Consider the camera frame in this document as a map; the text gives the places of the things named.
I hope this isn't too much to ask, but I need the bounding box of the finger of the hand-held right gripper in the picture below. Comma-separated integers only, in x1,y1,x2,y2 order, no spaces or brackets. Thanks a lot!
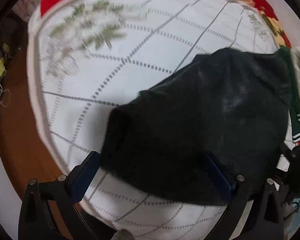
280,144,300,175

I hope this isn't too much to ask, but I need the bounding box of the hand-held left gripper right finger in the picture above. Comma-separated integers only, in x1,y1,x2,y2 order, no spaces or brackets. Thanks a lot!
205,151,284,240

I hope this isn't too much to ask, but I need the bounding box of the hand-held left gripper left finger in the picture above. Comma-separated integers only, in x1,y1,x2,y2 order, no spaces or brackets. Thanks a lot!
18,151,100,240

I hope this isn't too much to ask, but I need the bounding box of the black cloth garment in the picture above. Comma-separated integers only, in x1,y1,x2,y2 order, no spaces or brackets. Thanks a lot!
100,47,294,207

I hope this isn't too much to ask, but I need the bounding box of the green garment with white stripes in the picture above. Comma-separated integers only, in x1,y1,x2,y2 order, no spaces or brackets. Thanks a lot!
277,46,300,144

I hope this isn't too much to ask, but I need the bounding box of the grey knit cloth fringe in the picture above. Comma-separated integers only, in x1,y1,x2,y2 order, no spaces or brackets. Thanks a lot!
111,229,135,240

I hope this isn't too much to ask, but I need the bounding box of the white floral quilted mat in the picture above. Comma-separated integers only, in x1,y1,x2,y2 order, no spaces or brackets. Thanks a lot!
26,0,290,238

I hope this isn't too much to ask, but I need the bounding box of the red floral blanket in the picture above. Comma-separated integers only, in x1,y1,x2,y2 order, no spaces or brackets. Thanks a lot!
40,0,300,147

